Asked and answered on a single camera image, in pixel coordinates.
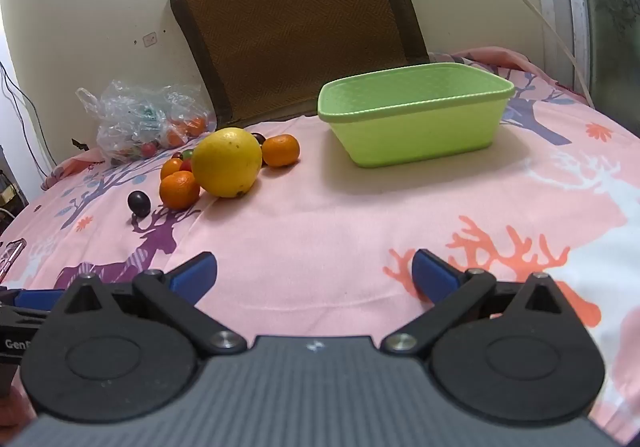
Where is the green plastic basket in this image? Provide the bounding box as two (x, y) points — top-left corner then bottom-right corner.
(317, 62), (515, 167)

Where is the pink patterned bedsheet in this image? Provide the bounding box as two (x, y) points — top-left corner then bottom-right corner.
(2, 50), (639, 441)

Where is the clear plastic fruit bag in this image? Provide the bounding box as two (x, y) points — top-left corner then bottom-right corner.
(76, 81), (216, 163)

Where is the brown woven seat cushion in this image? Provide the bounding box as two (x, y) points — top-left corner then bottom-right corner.
(170, 0), (428, 127)

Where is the white power cable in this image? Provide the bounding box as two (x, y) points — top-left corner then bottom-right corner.
(451, 0), (597, 109)

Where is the red cherry tomato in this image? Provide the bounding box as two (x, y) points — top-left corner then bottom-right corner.
(180, 159), (192, 172)

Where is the small orange mandarin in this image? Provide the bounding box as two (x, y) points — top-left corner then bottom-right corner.
(160, 158), (183, 179)

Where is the white window frame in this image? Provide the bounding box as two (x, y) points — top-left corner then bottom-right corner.
(539, 0), (590, 92)

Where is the orange mandarin front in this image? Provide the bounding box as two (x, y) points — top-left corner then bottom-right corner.
(160, 170), (201, 211)

